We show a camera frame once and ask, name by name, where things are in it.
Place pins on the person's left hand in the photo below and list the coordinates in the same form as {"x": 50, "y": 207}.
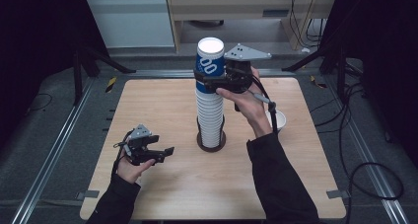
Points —
{"x": 131, "y": 171}

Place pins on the stack of white paper cups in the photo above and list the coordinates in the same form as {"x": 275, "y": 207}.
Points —
{"x": 209, "y": 118}

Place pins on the white cabinet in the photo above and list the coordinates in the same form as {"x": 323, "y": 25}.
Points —
{"x": 131, "y": 21}

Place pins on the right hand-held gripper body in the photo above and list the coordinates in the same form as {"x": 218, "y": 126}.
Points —
{"x": 240, "y": 72}

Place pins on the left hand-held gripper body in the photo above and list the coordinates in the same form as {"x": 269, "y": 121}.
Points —
{"x": 140, "y": 148}

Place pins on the light wooden desk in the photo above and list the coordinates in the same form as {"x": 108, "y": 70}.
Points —
{"x": 230, "y": 7}

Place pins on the person's right hand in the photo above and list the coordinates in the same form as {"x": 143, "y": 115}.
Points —
{"x": 249, "y": 105}

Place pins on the blue and white paper cup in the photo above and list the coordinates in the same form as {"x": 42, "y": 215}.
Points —
{"x": 210, "y": 58}
{"x": 279, "y": 120}

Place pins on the black cup holder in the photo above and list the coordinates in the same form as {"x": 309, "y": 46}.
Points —
{"x": 212, "y": 148}

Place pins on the metal floor rail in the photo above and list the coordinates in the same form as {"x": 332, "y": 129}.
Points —
{"x": 368, "y": 158}
{"x": 49, "y": 158}

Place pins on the yellow and black tape strip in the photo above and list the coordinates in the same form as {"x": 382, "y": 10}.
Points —
{"x": 318, "y": 82}
{"x": 111, "y": 84}

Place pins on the grey table bracket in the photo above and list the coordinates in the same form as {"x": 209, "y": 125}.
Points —
{"x": 87, "y": 194}
{"x": 337, "y": 194}

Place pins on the black metal stand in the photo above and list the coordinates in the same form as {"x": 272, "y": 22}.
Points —
{"x": 340, "y": 72}
{"x": 79, "y": 76}

